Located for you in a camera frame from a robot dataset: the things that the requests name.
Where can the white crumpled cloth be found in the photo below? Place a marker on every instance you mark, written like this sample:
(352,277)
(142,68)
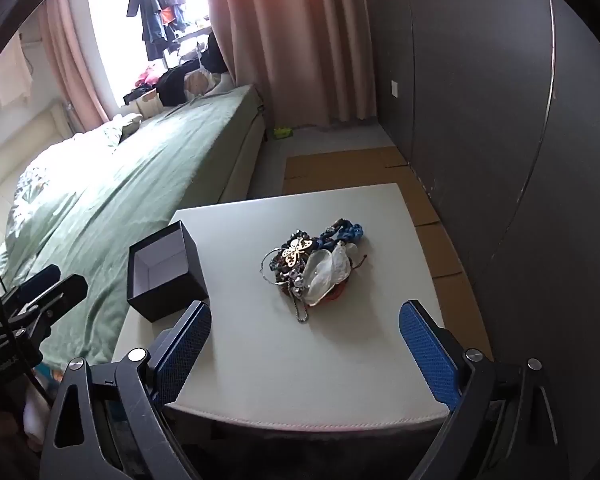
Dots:
(127,121)

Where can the white wall socket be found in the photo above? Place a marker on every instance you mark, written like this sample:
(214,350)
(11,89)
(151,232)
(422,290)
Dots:
(395,88)

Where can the thin silver bangle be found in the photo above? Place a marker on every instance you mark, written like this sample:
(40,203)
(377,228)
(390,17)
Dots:
(264,270)

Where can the hanging white cloth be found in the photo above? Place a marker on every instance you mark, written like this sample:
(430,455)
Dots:
(12,70)

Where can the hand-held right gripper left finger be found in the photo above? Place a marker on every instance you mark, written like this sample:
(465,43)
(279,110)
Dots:
(185,355)

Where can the dark grey wardrobe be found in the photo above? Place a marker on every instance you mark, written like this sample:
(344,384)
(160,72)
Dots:
(480,110)

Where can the gold butterfly pendant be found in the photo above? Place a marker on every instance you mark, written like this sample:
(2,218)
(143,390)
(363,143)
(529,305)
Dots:
(295,252)

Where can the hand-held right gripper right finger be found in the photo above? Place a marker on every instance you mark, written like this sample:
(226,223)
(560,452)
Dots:
(427,355)

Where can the white bed frame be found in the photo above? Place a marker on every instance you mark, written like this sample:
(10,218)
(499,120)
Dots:
(240,160)

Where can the black square gift box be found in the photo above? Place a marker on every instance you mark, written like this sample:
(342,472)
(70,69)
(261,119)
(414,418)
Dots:
(165,307)

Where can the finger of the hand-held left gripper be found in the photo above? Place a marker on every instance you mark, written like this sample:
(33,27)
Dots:
(62,295)
(40,280)

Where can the pile of clothes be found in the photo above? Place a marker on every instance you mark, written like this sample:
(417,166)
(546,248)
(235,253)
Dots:
(180,80)

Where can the green toy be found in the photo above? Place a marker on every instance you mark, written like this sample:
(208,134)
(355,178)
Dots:
(282,132)

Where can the wide pink curtain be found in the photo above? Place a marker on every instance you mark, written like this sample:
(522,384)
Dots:
(290,35)

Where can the hanging dark clothes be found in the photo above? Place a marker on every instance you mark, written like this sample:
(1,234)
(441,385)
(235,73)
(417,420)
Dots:
(152,0)

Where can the green blanket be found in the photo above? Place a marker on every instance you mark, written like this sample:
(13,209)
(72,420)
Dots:
(130,185)

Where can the floral patterned quilt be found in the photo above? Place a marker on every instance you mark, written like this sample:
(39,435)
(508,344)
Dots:
(45,180)

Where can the narrow pink curtain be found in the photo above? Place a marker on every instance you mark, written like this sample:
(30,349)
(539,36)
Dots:
(75,70)

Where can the flat brown cardboard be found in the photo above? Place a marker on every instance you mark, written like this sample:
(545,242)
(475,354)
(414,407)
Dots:
(360,165)

